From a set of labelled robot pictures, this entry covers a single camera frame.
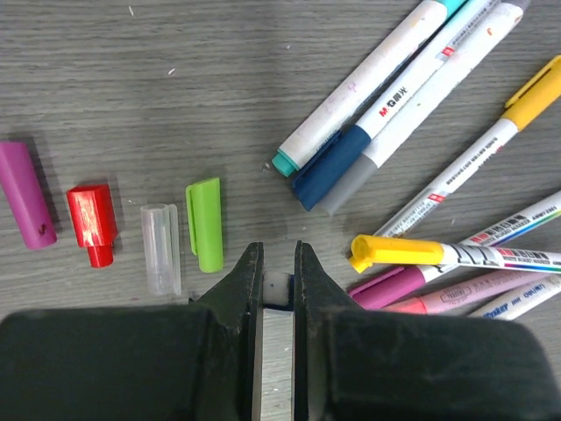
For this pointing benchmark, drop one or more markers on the grey cap white marker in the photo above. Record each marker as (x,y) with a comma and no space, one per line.
(481,40)

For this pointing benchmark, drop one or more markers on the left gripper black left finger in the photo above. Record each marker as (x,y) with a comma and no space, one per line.
(196,361)

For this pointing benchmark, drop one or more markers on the dark blue cap marker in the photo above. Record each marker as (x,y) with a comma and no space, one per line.
(320,175)

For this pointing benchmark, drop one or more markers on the red pen cap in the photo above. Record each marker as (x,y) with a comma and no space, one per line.
(94,222)

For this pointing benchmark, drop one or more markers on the grey end white marker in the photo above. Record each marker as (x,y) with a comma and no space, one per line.
(519,301)

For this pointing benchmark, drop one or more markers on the teal cap white marker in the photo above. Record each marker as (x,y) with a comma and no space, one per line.
(342,103)

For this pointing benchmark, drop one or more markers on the clear pen cap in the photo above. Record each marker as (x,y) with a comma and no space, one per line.
(160,229)

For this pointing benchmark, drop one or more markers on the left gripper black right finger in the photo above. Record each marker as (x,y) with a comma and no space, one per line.
(356,364)

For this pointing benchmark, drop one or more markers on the green pen cap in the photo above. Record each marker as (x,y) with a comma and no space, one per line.
(203,200)

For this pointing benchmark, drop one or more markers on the yellow end rainbow pen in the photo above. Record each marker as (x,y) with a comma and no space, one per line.
(367,250)

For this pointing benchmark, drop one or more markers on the blue marker cap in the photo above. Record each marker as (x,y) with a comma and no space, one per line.
(278,291)

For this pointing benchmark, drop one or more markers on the lilac pen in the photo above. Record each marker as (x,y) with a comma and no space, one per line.
(467,292)

